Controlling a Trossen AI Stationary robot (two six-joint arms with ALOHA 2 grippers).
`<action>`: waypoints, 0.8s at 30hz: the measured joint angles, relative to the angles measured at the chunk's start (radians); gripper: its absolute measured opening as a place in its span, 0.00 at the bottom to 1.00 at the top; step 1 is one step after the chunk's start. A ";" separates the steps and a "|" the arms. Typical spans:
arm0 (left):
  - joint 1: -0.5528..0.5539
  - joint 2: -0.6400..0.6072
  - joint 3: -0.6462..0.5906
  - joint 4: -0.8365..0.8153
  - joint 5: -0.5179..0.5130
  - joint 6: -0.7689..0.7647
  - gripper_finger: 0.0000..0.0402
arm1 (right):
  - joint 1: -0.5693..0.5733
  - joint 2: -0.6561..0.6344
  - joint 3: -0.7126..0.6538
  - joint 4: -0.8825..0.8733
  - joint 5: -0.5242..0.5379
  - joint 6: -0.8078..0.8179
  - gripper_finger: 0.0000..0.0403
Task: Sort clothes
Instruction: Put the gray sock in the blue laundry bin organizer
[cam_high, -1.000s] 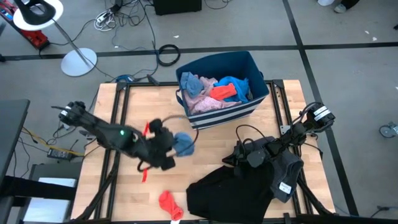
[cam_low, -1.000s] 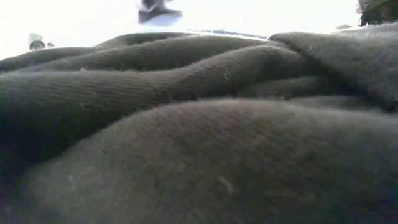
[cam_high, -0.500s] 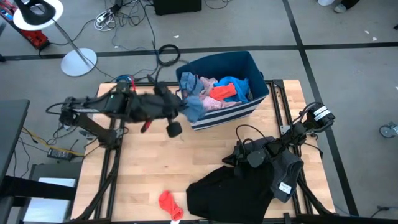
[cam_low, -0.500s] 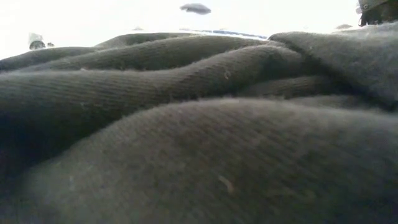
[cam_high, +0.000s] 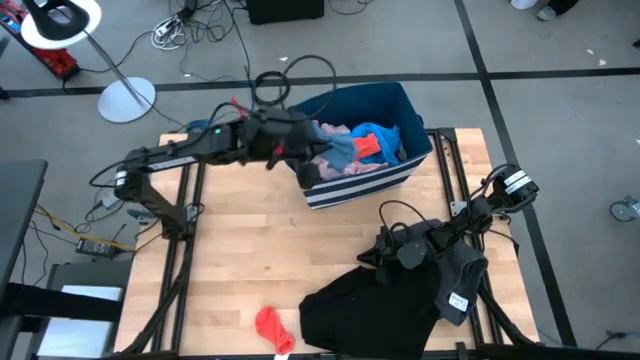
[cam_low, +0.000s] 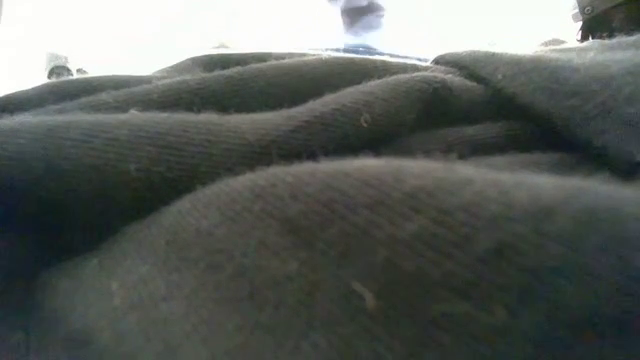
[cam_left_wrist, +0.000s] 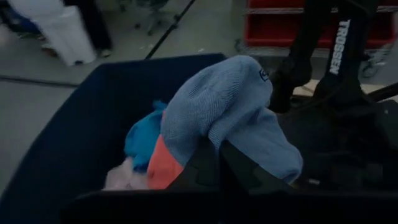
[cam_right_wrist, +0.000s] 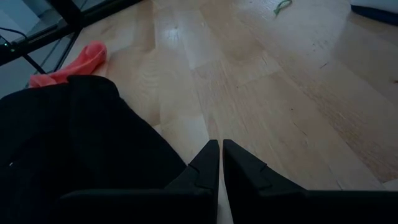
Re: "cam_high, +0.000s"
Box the black power adapter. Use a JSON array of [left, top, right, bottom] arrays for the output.
[[75, 238, 121, 260]]

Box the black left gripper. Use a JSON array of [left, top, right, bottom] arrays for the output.
[[239, 107, 322, 170]]

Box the white ring floor lamp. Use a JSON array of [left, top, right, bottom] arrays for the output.
[[19, 0, 157, 124]]

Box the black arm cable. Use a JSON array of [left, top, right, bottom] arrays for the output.
[[281, 53, 338, 110], [378, 199, 427, 236]]

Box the grey cabinet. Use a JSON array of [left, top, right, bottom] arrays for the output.
[[29, 259, 132, 360]]

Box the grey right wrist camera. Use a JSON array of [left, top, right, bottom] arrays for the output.
[[397, 241, 430, 272]]

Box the black floor cable tangle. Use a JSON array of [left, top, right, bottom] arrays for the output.
[[149, 0, 261, 84]]

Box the black desk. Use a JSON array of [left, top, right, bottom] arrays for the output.
[[0, 159, 49, 301]]

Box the white power strip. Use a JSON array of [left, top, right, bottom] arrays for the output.
[[152, 17, 186, 51]]

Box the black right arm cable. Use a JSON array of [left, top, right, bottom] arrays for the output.
[[378, 199, 427, 236]]

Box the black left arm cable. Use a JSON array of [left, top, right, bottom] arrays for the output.
[[281, 53, 338, 110]]

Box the yellow cable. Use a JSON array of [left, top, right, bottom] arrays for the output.
[[34, 202, 136, 251]]

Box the pink garment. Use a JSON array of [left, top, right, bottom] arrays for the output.
[[312, 121, 390, 182]]

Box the person's leg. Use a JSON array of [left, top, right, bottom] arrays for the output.
[[547, 0, 581, 16]]

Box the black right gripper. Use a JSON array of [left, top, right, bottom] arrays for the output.
[[356, 225, 444, 269]]

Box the red toolbox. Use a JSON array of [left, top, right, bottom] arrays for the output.
[[0, 0, 81, 81]]

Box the black box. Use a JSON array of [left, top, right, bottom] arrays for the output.
[[246, 0, 325, 25]]

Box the black garment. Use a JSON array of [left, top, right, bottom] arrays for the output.
[[298, 264, 444, 360]]

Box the coiled black cable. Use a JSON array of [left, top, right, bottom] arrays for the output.
[[253, 70, 291, 107]]

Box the navy white-striped fabric bin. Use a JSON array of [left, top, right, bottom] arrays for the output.
[[287, 81, 435, 210]]

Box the orange sock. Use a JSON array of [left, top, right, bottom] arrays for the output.
[[353, 133, 382, 162], [254, 306, 297, 356]]

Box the bright blue shirt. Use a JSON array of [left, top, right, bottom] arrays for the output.
[[351, 122, 402, 167]]

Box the dark grey garment white tag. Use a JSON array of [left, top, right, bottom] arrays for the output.
[[414, 218, 490, 327]]

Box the grey caster wheel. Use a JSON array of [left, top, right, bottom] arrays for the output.
[[609, 196, 640, 223]]

